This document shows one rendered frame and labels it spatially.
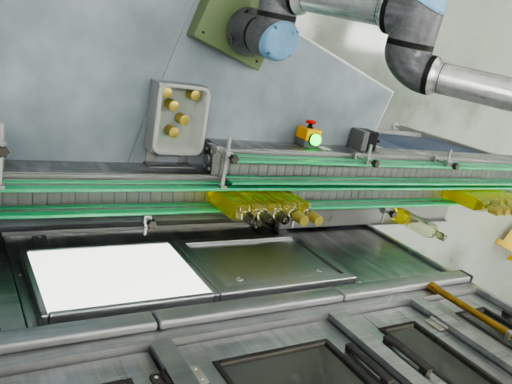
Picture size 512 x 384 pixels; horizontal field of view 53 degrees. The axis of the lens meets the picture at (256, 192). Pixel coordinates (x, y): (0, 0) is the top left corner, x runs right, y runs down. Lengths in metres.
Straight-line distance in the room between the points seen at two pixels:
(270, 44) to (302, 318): 0.77
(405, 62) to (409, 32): 0.07
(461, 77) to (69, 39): 1.06
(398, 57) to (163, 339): 0.86
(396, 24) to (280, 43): 0.36
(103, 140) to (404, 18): 0.95
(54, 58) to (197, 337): 0.88
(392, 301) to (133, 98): 1.00
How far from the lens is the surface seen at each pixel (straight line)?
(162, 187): 1.56
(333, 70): 2.04
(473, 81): 1.31
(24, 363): 1.13
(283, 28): 1.53
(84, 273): 1.38
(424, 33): 1.33
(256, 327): 1.30
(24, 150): 1.65
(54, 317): 1.21
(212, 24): 1.68
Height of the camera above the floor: 2.33
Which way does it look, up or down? 53 degrees down
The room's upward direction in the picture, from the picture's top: 123 degrees clockwise
